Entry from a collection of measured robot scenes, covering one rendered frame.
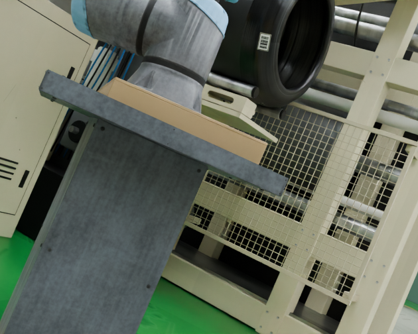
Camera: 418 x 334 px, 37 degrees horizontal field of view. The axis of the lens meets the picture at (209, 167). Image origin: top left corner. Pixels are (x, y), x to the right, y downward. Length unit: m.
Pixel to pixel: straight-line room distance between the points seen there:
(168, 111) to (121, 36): 0.29
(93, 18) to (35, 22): 0.96
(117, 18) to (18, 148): 1.17
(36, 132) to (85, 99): 1.38
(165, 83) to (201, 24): 0.15
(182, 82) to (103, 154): 0.23
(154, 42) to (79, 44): 1.17
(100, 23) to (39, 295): 0.60
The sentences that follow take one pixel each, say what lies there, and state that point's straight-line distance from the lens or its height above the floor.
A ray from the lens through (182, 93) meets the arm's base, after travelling 1.33.
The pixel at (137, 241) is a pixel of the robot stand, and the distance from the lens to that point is 1.29.
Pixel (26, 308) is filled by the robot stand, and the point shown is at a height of 0.15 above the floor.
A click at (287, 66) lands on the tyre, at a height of 1.13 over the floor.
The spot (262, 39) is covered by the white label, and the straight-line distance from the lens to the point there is 2.25.
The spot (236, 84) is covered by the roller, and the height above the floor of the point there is 0.90.
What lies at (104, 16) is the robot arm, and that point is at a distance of 1.41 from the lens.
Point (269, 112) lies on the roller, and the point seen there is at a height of 0.89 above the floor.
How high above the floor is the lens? 0.53
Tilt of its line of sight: 1 degrees up
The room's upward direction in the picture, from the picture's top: 24 degrees clockwise
